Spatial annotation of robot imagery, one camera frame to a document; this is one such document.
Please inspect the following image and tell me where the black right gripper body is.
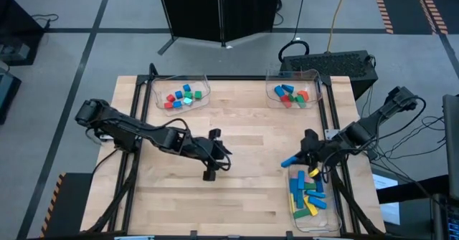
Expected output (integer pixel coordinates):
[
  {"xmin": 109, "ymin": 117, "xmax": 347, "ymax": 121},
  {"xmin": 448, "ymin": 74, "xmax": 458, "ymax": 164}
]
[{"xmin": 299, "ymin": 128, "xmax": 329, "ymax": 170}]

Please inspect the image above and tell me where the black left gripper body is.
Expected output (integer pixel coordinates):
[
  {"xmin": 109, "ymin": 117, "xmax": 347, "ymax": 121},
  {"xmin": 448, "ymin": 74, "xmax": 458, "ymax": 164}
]
[{"xmin": 185, "ymin": 128, "xmax": 226, "ymax": 182}]

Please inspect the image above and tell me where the pink long block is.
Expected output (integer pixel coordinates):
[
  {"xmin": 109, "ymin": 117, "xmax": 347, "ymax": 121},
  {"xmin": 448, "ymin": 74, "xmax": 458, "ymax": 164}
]
[{"xmin": 290, "ymin": 174, "xmax": 315, "ymax": 183}]

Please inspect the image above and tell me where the light blue long block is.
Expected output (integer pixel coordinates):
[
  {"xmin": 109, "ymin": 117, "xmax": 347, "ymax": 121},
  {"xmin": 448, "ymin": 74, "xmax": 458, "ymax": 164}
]
[{"xmin": 308, "ymin": 196, "xmax": 328, "ymax": 210}]

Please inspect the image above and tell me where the clear plastic bin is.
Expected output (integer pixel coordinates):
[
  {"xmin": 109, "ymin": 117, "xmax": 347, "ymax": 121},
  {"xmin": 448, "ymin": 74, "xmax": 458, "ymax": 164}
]
[
  {"xmin": 151, "ymin": 74, "xmax": 212, "ymax": 117},
  {"xmin": 265, "ymin": 68, "xmax": 323, "ymax": 110},
  {"xmin": 285, "ymin": 160, "xmax": 343, "ymax": 233}
]

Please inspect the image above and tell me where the white lit screen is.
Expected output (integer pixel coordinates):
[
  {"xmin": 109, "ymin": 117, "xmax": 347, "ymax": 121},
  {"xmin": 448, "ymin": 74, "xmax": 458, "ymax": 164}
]
[{"xmin": 372, "ymin": 173, "xmax": 402, "ymax": 226}]

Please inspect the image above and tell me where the black perforated computer case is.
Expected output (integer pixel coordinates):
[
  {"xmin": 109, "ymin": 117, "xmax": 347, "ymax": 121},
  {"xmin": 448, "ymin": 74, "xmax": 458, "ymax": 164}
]
[{"xmin": 279, "ymin": 49, "xmax": 379, "ymax": 101}]

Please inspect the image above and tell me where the grey monitor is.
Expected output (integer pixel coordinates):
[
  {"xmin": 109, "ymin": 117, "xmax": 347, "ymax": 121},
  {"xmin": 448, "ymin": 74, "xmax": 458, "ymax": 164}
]
[{"xmin": 442, "ymin": 94, "xmax": 459, "ymax": 201}]

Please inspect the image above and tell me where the black room divider panel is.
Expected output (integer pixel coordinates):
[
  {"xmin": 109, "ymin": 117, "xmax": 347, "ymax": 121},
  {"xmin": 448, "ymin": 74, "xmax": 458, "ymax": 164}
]
[{"xmin": 156, "ymin": 0, "xmax": 285, "ymax": 57}]

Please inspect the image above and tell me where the black mat orange striped edge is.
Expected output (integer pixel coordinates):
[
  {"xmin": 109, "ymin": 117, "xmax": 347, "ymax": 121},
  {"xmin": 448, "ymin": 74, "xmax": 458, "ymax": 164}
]
[
  {"xmin": 411, "ymin": 0, "xmax": 459, "ymax": 36},
  {"xmin": 370, "ymin": 0, "xmax": 437, "ymax": 36},
  {"xmin": 39, "ymin": 171, "xmax": 95, "ymax": 239}
]

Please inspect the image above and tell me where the grey box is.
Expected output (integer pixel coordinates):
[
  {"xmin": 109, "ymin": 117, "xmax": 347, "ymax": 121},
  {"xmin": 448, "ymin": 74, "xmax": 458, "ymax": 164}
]
[{"xmin": 0, "ymin": 42, "xmax": 32, "ymax": 64}]

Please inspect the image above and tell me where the black desk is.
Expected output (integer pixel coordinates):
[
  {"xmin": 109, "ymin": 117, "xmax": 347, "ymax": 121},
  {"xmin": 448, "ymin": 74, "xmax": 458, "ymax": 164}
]
[{"xmin": 0, "ymin": 0, "xmax": 47, "ymax": 67}]

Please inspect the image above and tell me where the black metal rig frame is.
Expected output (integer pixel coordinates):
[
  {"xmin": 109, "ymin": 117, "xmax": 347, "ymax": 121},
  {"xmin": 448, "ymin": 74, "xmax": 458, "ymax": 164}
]
[{"xmin": 81, "ymin": 62, "xmax": 387, "ymax": 236}]

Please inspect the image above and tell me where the black cable bundle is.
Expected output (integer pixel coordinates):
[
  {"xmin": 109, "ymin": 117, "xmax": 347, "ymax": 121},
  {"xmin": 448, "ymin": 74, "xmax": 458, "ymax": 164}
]
[{"xmin": 358, "ymin": 85, "xmax": 448, "ymax": 173}]

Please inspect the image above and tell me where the black coiled cable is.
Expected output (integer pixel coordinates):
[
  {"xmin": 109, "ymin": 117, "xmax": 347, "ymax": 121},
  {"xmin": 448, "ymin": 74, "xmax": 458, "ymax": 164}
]
[{"xmin": 278, "ymin": 0, "xmax": 311, "ymax": 63}]

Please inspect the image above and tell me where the yellow cable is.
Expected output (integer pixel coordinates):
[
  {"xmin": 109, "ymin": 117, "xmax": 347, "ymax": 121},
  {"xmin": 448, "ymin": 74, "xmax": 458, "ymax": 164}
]
[{"xmin": 326, "ymin": 0, "xmax": 351, "ymax": 53}]

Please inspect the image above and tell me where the black floor cable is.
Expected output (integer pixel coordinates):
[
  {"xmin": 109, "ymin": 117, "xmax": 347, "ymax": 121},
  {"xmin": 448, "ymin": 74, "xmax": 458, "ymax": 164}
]
[{"xmin": 31, "ymin": 13, "xmax": 60, "ymax": 30}]

